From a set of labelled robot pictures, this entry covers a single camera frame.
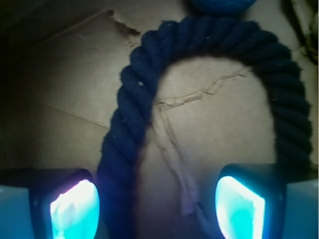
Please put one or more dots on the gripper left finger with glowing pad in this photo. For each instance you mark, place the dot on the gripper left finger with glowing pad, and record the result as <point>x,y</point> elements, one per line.
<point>48,204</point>

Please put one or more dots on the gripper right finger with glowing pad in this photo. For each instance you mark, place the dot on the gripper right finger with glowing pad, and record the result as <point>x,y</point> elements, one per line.
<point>268,201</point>

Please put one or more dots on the brown paper lined box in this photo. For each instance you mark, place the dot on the brown paper lined box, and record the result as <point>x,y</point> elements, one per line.
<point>57,99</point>

